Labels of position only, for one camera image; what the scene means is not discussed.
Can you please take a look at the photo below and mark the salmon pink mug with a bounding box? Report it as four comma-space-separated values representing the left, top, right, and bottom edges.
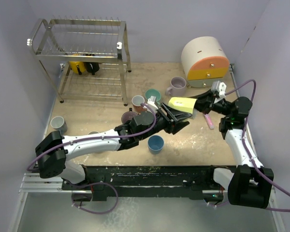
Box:
131, 95, 147, 113

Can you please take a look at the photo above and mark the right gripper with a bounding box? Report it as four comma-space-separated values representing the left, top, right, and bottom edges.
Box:
186, 89, 232, 117

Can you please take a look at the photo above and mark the round drawer box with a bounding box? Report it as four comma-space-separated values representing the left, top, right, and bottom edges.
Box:
181, 36, 230, 88

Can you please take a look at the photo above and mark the metal dish rack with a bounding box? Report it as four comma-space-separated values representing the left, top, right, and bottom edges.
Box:
27, 16, 131, 106

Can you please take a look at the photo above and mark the teal cup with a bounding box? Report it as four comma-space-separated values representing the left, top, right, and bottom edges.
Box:
145, 89, 161, 102

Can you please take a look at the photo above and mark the purple mug black handle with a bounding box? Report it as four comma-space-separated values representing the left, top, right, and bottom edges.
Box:
121, 108, 138, 124

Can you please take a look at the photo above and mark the lime green mug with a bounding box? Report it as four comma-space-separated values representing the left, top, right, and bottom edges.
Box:
168, 97, 197, 119

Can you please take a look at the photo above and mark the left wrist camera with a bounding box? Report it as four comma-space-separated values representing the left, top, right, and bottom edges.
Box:
146, 96, 160, 113

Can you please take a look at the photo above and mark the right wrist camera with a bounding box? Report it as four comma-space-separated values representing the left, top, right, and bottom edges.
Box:
211, 81, 227, 99

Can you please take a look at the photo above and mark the black mug white interior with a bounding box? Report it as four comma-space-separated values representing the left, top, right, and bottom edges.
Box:
84, 62, 100, 75

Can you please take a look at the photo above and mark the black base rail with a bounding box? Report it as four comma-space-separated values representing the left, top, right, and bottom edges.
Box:
62, 165, 227, 203

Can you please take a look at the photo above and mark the grey speckled mug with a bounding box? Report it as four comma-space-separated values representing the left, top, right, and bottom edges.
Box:
88, 131, 99, 135

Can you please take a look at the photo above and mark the pink tube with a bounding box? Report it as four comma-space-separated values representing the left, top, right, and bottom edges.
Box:
203, 114, 215, 130

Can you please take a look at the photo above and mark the small grey cup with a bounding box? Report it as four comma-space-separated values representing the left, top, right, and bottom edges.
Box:
50, 116, 68, 135

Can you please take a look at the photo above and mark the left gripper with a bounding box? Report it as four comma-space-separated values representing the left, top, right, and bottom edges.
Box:
138, 102, 191, 141

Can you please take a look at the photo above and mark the aluminium frame rail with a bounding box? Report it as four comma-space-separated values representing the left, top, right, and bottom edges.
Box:
18, 172, 65, 193

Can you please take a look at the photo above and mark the lilac mug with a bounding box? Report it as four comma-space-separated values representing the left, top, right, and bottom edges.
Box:
165, 76, 187, 97

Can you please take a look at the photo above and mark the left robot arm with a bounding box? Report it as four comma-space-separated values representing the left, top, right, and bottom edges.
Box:
35, 104, 192, 189

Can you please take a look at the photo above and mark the blue cup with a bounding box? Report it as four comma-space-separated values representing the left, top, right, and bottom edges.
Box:
147, 135, 164, 155

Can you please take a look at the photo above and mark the yellow mug black handle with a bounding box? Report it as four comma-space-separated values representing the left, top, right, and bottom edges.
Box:
69, 61, 87, 75

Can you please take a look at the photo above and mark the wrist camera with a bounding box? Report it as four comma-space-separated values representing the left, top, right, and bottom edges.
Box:
146, 96, 160, 113
211, 81, 227, 99

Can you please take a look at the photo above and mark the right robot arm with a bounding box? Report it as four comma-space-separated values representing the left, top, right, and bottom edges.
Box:
192, 90, 274, 209

